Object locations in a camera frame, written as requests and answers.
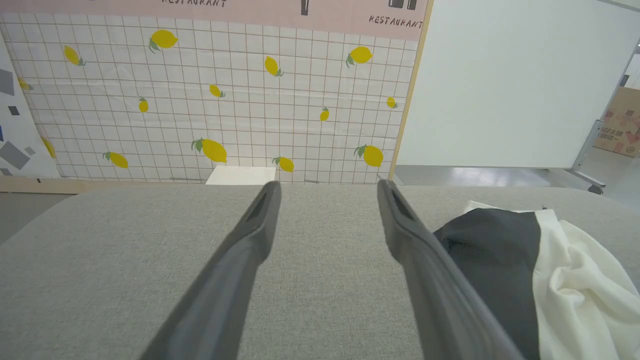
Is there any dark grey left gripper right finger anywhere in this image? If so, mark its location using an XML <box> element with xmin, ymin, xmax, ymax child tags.
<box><xmin>376</xmin><ymin>179</ymin><xmax>526</xmax><ymax>360</ymax></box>

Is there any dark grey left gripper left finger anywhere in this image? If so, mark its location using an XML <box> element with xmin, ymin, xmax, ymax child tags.
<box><xmin>140</xmin><ymin>181</ymin><xmax>282</xmax><ymax>360</ymax></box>

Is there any black and white garment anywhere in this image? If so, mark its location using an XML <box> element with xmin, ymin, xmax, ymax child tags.
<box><xmin>432</xmin><ymin>201</ymin><xmax>640</xmax><ymax>360</ymax></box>

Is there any white box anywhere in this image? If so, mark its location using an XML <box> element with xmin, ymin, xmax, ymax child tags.
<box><xmin>205</xmin><ymin>166</ymin><xmax>277</xmax><ymax>186</ymax></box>

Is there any lemon print tile backdrop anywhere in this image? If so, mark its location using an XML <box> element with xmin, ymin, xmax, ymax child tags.
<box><xmin>0</xmin><ymin>0</ymin><xmax>435</xmax><ymax>185</ymax></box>

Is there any grey metal partition stand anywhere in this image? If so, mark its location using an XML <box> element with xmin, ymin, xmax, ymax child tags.
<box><xmin>550</xmin><ymin>120</ymin><xmax>607</xmax><ymax>195</ymax></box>

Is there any white partition board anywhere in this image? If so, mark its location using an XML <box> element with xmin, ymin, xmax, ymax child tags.
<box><xmin>394</xmin><ymin>0</ymin><xmax>640</xmax><ymax>170</ymax></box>

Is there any brown cardboard box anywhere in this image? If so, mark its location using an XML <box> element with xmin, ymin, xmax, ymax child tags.
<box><xmin>593</xmin><ymin>86</ymin><xmax>640</xmax><ymax>158</ymax></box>

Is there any white panel with grey shapes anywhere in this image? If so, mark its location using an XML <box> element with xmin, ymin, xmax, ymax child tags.
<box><xmin>0</xmin><ymin>35</ymin><xmax>62</xmax><ymax>179</ymax></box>

